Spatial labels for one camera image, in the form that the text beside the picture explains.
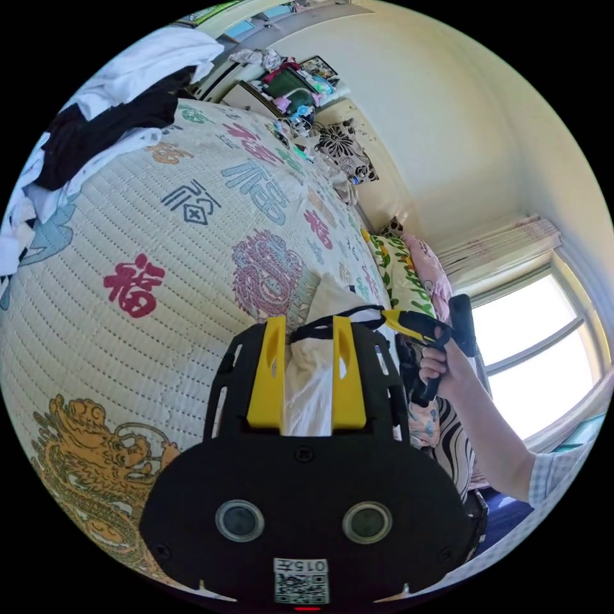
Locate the bed with printed quilt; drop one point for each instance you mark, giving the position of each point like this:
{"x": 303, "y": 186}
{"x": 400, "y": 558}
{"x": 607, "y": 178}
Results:
{"x": 158, "y": 326}

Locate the green leaf print pillow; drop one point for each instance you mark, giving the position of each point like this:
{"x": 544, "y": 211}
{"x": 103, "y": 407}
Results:
{"x": 398, "y": 268}

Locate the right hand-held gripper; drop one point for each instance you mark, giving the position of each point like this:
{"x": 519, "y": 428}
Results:
{"x": 440, "y": 333}

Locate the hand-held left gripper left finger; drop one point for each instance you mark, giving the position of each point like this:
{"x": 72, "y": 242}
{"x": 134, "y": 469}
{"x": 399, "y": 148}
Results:
{"x": 265, "y": 379}

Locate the window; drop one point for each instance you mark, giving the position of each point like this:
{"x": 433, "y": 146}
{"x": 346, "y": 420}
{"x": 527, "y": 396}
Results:
{"x": 537, "y": 345}

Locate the pile of clothes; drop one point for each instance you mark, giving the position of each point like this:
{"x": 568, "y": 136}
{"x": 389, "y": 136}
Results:
{"x": 110, "y": 120}

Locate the person's right hand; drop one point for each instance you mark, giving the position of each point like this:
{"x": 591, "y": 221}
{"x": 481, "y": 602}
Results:
{"x": 451, "y": 371}

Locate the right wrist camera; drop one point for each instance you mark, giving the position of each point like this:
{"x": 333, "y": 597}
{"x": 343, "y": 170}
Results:
{"x": 461, "y": 326}

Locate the person's right forearm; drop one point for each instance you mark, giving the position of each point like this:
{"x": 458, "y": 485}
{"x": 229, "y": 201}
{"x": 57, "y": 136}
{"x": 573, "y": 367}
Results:
{"x": 494, "y": 441}

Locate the pink pillow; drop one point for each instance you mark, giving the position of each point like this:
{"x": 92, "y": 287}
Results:
{"x": 434, "y": 273}

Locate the black flower print pillow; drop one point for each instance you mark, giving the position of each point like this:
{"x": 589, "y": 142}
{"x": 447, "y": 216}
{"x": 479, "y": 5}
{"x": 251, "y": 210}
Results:
{"x": 346, "y": 148}

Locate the cluttered shelf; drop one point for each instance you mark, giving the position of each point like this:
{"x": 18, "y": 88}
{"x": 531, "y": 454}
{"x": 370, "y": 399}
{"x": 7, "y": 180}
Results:
{"x": 292, "y": 86}

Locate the black white striped cushion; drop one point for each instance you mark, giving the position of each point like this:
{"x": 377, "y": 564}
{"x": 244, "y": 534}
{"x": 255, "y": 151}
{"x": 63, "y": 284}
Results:
{"x": 453, "y": 446}

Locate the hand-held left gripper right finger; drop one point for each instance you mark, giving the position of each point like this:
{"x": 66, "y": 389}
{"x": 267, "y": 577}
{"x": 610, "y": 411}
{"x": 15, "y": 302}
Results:
{"x": 348, "y": 384}

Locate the person's body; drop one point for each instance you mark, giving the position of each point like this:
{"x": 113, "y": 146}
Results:
{"x": 561, "y": 465}

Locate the white t-shirt with black collar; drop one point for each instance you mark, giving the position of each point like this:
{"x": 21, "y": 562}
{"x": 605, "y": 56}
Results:
{"x": 309, "y": 388}

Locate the pink curtain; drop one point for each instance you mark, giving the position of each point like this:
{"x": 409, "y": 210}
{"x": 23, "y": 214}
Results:
{"x": 503, "y": 244}

